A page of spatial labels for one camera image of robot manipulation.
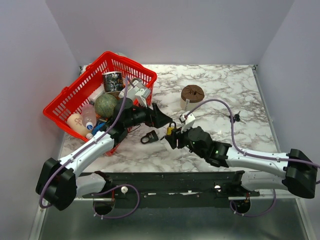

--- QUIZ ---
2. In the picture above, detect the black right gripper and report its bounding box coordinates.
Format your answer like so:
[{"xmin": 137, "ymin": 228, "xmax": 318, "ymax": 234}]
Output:
[{"xmin": 164, "ymin": 121, "xmax": 206, "ymax": 158}]

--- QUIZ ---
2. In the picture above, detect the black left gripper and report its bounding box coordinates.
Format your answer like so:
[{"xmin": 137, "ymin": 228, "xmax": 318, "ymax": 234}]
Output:
[{"xmin": 125, "ymin": 100, "xmax": 173, "ymax": 129}]

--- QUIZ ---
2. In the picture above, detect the yellow Opel padlock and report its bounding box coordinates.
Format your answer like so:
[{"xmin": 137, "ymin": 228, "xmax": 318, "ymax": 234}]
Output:
[{"xmin": 160, "ymin": 121, "xmax": 177, "ymax": 140}]

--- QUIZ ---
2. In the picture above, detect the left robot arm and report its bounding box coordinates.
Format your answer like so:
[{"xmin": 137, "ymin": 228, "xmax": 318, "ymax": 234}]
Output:
[{"xmin": 35, "ymin": 97, "xmax": 172, "ymax": 211}]

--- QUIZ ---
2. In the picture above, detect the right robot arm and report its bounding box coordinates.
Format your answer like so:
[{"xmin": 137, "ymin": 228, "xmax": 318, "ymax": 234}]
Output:
[{"xmin": 165, "ymin": 126, "xmax": 318, "ymax": 199}]

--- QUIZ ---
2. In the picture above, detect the black headed key bunch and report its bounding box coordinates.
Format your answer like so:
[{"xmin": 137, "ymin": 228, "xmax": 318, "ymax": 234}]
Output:
[{"xmin": 228, "ymin": 111, "xmax": 246, "ymax": 124}]

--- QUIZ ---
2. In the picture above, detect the black Kaijing padlock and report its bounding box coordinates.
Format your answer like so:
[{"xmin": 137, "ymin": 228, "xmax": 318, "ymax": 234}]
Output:
[{"xmin": 140, "ymin": 130, "xmax": 159, "ymax": 145}]

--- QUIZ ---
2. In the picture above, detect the brown wrapped paper roll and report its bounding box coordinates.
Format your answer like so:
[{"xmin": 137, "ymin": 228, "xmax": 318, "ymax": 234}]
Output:
[{"xmin": 180, "ymin": 84, "xmax": 205, "ymax": 111}]

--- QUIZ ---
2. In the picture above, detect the green glitter ball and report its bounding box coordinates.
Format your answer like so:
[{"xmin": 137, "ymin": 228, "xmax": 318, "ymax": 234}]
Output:
[{"xmin": 94, "ymin": 93, "xmax": 118, "ymax": 119}]

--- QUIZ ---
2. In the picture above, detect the dark printed can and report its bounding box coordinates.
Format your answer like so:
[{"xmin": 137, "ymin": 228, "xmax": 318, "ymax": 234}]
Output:
[{"xmin": 102, "ymin": 71, "xmax": 124, "ymax": 93}]

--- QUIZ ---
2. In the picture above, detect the white small box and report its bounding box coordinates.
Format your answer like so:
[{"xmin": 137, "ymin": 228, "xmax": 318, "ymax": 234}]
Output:
[{"xmin": 88, "ymin": 84, "xmax": 105, "ymax": 102}]

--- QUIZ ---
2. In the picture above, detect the clear plastic bottle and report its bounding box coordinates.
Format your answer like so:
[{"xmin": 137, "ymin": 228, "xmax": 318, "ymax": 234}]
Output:
[{"xmin": 81, "ymin": 104, "xmax": 97, "ymax": 131}]

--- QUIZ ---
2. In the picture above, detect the red plastic basket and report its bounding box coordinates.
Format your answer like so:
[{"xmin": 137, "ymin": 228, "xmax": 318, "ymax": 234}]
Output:
[{"xmin": 43, "ymin": 51, "xmax": 157, "ymax": 142}]

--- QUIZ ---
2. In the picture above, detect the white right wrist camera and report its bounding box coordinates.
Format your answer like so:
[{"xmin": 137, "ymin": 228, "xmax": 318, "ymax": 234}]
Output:
[{"xmin": 179, "ymin": 111, "xmax": 196, "ymax": 133}]

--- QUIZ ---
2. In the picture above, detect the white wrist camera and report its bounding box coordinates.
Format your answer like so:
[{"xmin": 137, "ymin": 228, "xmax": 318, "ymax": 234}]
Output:
[
  {"xmin": 118, "ymin": 83, "xmax": 151, "ymax": 107},
  {"xmin": 179, "ymin": 111, "xmax": 196, "ymax": 133}
]

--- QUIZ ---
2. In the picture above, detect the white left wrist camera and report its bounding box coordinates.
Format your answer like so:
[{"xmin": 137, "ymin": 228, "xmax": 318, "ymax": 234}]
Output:
[{"xmin": 118, "ymin": 83, "xmax": 151, "ymax": 107}]

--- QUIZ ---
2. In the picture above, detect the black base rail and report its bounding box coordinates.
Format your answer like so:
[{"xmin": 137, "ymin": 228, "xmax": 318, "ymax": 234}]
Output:
[{"xmin": 84, "ymin": 170, "xmax": 260, "ymax": 209}]

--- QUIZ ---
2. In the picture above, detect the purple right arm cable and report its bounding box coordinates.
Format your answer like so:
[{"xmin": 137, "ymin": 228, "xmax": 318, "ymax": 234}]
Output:
[{"xmin": 184, "ymin": 99, "xmax": 320, "ymax": 218}]

